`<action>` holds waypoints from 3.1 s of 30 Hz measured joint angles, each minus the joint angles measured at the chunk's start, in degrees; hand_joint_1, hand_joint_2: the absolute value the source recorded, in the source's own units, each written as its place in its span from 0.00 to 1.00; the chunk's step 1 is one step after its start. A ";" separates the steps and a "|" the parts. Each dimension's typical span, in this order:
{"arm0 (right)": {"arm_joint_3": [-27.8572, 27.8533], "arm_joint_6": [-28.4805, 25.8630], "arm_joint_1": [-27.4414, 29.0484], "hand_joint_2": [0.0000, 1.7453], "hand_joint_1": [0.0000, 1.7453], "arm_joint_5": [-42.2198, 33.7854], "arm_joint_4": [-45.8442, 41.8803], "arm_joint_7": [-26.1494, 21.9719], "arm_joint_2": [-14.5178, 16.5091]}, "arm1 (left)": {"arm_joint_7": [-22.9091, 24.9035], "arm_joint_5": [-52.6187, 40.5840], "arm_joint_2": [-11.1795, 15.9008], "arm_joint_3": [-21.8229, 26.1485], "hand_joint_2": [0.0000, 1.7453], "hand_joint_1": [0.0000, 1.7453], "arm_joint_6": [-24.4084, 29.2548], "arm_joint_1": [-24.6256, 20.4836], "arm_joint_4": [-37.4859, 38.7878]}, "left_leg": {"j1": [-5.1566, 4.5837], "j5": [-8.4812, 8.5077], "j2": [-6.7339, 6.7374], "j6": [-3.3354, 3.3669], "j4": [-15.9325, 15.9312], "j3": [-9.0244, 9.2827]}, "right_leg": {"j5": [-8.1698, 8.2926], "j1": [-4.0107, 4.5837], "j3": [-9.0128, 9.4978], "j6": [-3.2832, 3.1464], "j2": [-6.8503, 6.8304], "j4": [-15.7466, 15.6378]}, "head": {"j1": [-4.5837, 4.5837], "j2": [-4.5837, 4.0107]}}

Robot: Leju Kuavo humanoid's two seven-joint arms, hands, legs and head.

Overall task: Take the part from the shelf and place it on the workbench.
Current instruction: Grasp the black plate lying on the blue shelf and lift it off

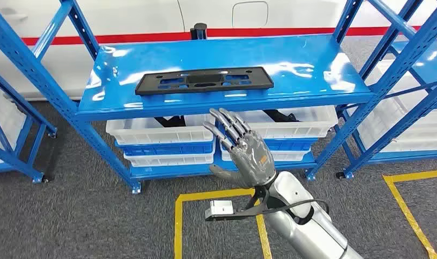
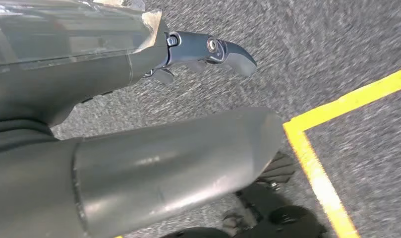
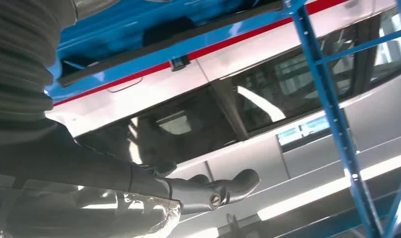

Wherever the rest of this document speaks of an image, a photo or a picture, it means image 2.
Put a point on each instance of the robot's own black foot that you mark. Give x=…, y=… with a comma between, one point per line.
x=285, y=216

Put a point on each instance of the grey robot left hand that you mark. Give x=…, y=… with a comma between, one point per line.
x=55, y=82

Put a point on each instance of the robot left arm ribbed sleeve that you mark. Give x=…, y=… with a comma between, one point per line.
x=16, y=134

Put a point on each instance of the yellow floor tape outline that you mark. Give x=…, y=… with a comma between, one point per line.
x=319, y=184

